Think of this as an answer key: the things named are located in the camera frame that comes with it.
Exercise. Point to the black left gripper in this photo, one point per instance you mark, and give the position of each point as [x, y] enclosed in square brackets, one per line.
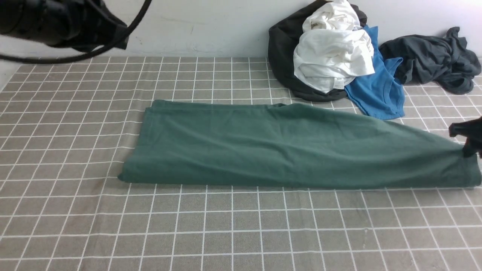
[99, 26]

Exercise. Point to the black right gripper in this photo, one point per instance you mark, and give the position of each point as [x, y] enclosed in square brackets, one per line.
[472, 131]

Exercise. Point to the green long-sleeve top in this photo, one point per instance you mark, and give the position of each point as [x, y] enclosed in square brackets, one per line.
[292, 145]

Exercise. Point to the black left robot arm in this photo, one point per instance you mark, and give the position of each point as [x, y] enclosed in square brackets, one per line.
[54, 23]

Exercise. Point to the dark grey crumpled garment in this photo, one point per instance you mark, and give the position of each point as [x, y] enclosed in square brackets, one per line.
[445, 60]

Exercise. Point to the blue t-shirt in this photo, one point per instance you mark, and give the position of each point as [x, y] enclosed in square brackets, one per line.
[379, 95]

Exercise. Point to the grey checked tablecloth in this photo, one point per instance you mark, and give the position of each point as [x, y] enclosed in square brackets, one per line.
[66, 129]

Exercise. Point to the white crumpled shirt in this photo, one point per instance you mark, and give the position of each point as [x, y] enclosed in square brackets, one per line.
[334, 49]

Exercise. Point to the black garment under pile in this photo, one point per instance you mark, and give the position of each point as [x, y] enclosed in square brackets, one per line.
[283, 39]

